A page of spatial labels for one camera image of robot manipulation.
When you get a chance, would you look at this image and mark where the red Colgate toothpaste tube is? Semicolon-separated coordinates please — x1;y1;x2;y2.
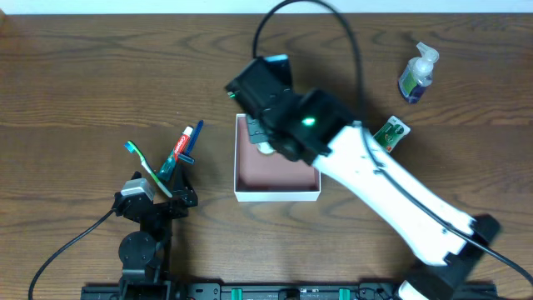
157;126;193;182

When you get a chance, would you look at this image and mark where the white box with pink interior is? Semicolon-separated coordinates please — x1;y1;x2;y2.
233;113;321;203

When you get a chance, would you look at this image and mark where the green Dettol soap box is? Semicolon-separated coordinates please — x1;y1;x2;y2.
374;116;411;153

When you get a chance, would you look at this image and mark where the blue foaming soap pump bottle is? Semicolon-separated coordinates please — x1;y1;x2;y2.
398;42;440;104

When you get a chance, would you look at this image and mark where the white Pantene bamboo tube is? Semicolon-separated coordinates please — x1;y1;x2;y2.
257;142;276;156

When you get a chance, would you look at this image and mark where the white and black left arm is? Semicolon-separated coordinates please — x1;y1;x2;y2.
112;164;198;300

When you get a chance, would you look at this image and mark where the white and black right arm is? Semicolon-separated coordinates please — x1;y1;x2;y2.
226;58;501;299

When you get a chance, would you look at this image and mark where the blue disposable razor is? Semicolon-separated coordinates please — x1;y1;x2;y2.
178;120;204;165

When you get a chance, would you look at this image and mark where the green and blue toothbrush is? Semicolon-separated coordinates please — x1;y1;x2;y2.
124;140;172;198

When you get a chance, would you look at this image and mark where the black mounting rail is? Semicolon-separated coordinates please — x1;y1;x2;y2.
81;282;499;300

